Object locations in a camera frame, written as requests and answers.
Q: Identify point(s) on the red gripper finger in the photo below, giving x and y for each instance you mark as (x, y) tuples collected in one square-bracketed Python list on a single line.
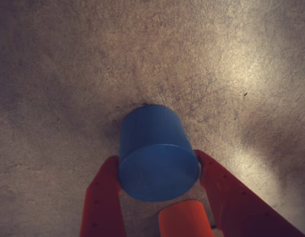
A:
[(102, 202), (233, 205)]

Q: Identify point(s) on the orange rounded triangle block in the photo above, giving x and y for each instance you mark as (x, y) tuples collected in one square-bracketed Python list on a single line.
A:
[(184, 219)]

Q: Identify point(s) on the blue cylinder block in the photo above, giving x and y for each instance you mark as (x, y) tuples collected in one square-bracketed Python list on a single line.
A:
[(157, 158)]

